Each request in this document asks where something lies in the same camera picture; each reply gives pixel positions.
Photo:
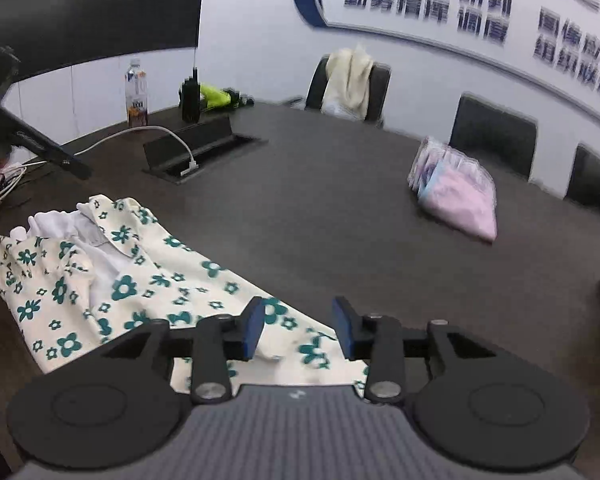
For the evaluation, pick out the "cream garment on chair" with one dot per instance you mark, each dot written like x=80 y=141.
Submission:
x=347 y=90

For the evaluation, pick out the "black office chair middle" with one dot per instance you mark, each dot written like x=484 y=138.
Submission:
x=483 y=129

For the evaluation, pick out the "black chair with cream garment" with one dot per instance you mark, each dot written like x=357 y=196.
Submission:
x=379 y=84

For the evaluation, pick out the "pink folded clothes bundle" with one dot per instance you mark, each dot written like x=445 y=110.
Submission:
x=455 y=189

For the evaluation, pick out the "neon yellow cloth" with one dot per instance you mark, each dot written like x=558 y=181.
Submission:
x=212 y=98

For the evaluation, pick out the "cream green floral garment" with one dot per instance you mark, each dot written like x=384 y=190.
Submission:
x=74 y=281

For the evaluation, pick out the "orange drink bottle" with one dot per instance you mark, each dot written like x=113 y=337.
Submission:
x=136 y=95

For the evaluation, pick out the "black walkie talkie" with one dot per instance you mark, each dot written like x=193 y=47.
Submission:
x=190 y=98

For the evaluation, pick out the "black office chair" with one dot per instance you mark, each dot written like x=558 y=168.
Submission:
x=584 y=183
x=483 y=129

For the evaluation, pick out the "black table cable box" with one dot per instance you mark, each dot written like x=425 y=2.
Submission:
x=177 y=158

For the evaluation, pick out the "black wall monitor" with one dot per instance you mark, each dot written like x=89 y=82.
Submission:
x=39 y=36

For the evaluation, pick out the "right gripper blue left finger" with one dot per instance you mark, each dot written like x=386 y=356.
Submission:
x=250 y=326

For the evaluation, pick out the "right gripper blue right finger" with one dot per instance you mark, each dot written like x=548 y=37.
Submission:
x=348 y=328

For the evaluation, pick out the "black office chair right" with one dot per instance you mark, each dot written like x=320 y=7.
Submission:
x=584 y=183

